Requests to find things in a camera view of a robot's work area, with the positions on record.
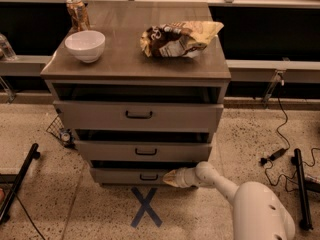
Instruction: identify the grey bottom drawer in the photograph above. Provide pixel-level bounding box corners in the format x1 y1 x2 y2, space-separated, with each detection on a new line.
89 160 201 186

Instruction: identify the grey drawer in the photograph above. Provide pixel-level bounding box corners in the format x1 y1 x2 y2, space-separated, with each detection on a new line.
89 160 201 186
76 141 211 162
54 101 223 133

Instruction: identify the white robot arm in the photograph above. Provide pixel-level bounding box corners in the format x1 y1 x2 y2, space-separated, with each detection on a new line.
163 162 295 240

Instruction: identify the grey middle drawer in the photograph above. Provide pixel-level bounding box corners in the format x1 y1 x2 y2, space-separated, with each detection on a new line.
76 141 211 162

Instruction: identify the grey drawer cabinet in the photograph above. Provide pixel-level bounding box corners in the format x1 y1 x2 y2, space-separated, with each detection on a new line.
40 1 232 187

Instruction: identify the grey top drawer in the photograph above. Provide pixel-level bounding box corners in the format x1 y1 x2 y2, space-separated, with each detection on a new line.
54 101 223 133

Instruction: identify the blue tape cross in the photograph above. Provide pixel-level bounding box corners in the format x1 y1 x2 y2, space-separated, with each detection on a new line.
131 187 162 228

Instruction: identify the crumpled chip bag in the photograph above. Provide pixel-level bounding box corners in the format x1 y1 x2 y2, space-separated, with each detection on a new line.
140 21 224 58

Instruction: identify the white ceramic bowl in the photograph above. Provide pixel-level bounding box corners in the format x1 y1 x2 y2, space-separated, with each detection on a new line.
65 30 105 63

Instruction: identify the clear plastic bottle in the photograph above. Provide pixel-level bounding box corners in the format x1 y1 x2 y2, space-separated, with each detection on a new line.
0 33 17 60

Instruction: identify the black power adapter cable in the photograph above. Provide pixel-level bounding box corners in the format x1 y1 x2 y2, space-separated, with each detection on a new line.
259 78 320 194

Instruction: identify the wire mesh basket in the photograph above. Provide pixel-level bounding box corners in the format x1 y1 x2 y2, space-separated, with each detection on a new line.
46 116 74 148

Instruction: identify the thin black floor cable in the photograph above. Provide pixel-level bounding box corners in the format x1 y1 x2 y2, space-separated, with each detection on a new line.
0 175 47 240

